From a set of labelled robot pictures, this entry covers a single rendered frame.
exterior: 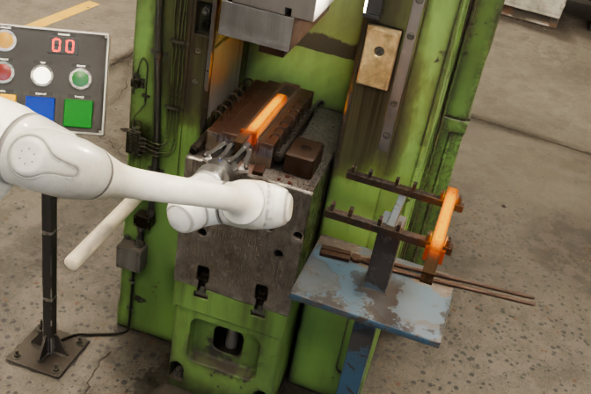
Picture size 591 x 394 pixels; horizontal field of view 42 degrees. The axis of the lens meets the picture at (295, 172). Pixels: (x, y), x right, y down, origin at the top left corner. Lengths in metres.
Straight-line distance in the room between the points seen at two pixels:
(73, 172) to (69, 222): 2.18
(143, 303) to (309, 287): 0.97
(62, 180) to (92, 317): 1.73
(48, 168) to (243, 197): 0.52
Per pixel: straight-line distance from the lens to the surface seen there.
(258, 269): 2.31
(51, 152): 1.30
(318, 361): 2.73
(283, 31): 2.02
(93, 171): 1.36
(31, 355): 2.87
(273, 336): 2.45
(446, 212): 1.95
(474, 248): 3.79
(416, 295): 2.10
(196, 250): 2.36
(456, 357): 3.15
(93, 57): 2.20
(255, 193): 1.72
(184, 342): 2.61
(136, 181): 1.53
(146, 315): 2.89
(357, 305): 2.01
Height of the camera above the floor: 2.02
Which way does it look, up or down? 30 degrees down
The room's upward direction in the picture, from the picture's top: 10 degrees clockwise
